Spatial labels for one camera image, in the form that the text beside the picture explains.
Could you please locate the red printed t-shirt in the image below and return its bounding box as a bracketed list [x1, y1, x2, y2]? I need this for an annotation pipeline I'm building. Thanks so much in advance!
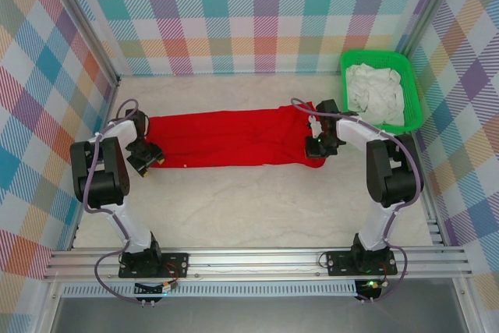
[147, 101, 328, 170]

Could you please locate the white crumpled t-shirt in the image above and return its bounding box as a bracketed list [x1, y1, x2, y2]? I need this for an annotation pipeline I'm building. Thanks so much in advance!
[345, 62, 405, 126]

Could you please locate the green plastic basket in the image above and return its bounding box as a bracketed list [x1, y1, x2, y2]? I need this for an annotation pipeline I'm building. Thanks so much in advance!
[339, 49, 424, 135]

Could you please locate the small electronics board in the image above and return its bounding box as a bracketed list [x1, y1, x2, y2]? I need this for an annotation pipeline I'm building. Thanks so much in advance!
[356, 278, 391, 296]
[134, 280, 180, 297]

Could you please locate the aluminium frame side rail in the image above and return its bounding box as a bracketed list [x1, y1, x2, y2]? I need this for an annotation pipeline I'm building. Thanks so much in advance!
[403, 129, 444, 248]
[69, 75, 120, 251]

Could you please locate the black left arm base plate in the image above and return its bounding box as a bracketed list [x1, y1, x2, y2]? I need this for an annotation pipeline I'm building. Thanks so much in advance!
[119, 251, 190, 279]

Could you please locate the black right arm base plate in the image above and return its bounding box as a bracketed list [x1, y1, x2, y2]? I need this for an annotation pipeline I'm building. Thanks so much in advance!
[325, 250, 398, 276]

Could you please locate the aluminium mounting rail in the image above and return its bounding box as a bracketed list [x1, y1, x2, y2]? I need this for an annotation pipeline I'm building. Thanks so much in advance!
[41, 246, 473, 284]

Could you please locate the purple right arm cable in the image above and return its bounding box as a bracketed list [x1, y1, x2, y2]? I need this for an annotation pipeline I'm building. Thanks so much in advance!
[290, 97, 426, 303]

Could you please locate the aluminium frame post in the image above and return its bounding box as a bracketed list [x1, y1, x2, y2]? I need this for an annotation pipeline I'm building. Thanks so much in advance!
[399, 0, 465, 61]
[38, 0, 122, 84]

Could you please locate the white slotted cable duct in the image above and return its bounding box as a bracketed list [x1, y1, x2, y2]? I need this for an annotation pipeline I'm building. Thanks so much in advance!
[62, 280, 358, 298]

